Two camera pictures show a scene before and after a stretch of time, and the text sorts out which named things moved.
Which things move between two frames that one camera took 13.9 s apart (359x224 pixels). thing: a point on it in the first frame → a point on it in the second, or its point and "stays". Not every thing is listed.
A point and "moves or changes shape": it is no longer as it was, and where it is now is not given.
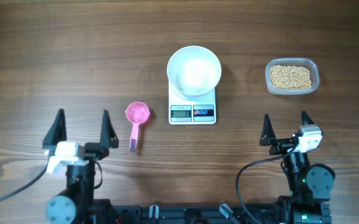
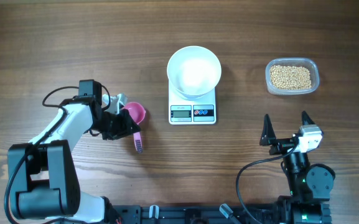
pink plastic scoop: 137,112 moves or changes shape
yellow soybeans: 290,78 stays
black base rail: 194,214 stays
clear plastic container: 308,63 stays
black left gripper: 108,141 → 125,129
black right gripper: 269,138 stays
